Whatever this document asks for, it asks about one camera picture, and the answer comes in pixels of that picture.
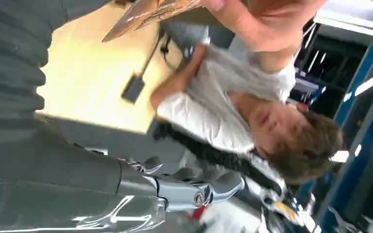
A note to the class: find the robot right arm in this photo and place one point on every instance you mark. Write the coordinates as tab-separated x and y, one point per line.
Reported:
9	61

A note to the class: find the person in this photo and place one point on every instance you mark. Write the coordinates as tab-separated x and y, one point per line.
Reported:
225	106

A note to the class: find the small black hub box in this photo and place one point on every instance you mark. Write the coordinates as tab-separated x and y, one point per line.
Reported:
133	88

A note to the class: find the person's right hand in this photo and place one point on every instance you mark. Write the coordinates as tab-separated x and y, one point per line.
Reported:
267	22

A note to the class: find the black chair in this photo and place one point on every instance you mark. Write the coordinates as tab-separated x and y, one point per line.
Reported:
212	154

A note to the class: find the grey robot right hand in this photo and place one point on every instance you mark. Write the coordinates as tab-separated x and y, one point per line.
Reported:
61	186

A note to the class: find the blue metal rack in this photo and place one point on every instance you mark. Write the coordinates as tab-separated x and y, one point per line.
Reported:
357	144

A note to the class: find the grey laptop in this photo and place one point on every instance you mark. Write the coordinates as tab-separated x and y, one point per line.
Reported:
189	37

